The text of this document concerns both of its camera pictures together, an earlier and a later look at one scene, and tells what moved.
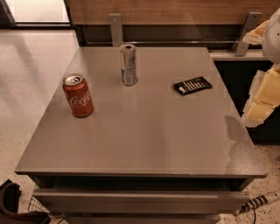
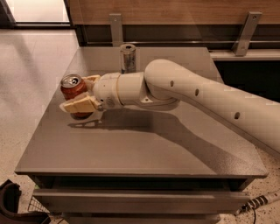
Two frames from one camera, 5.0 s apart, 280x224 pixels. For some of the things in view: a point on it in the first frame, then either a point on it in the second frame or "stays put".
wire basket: x=36 y=206 stays put
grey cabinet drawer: x=140 y=200 stays put
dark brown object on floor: x=10 y=213 stays put
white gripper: x=272 y=38 to x=107 y=89
